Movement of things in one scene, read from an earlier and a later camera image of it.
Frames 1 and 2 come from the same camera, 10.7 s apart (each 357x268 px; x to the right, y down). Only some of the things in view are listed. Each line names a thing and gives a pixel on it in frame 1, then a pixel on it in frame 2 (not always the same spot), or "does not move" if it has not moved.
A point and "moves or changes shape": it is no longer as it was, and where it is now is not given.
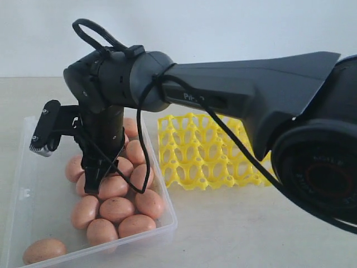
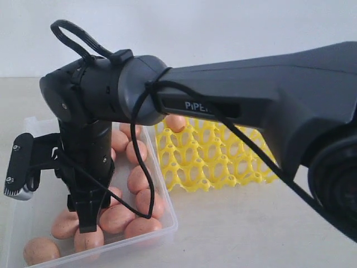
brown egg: [116, 209] moves or changes shape
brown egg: [85, 211] moves or changes shape
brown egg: [131, 127] does not move
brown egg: [100, 231] → [88, 240]
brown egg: [135, 153] does not move
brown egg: [149, 203] does not move
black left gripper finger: [111, 170] → [106, 202]
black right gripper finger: [93, 176] → [87, 213]
